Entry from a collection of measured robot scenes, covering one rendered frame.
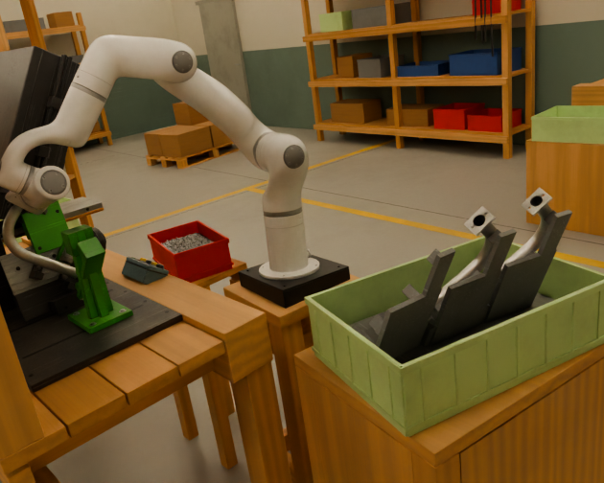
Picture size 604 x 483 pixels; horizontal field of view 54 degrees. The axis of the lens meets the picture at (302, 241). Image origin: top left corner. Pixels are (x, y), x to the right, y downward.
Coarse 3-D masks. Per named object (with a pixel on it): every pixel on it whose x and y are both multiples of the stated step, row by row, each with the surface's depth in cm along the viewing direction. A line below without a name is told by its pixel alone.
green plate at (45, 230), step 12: (24, 216) 175; (36, 216) 177; (48, 216) 179; (60, 216) 181; (24, 228) 181; (36, 228) 176; (48, 228) 179; (60, 228) 181; (36, 240) 176; (48, 240) 178; (60, 240) 181; (36, 252) 176
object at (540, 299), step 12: (540, 300) 157; (552, 300) 156; (384, 312) 161; (516, 312) 152; (360, 324) 157; (480, 324) 149; (492, 324) 148; (456, 336) 145; (420, 348) 142; (432, 348) 142; (408, 360) 138
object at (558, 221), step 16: (560, 224) 134; (544, 240) 137; (528, 256) 139; (544, 256) 140; (512, 272) 138; (528, 272) 142; (544, 272) 145; (496, 288) 142; (512, 288) 144; (528, 288) 147; (496, 304) 145; (512, 304) 149; (528, 304) 153; (480, 320) 148
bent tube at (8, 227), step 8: (16, 208) 166; (8, 216) 165; (16, 216) 166; (8, 224) 165; (8, 232) 164; (8, 240) 164; (8, 248) 165; (16, 248) 165; (16, 256) 166; (24, 256) 167; (32, 256) 168; (40, 256) 170; (40, 264) 170; (48, 264) 170; (56, 264) 172; (64, 264) 174; (64, 272) 173; (72, 272) 174
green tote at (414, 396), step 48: (480, 240) 172; (336, 288) 154; (384, 288) 161; (576, 288) 149; (336, 336) 141; (480, 336) 124; (528, 336) 131; (576, 336) 139; (384, 384) 124; (432, 384) 121; (480, 384) 128
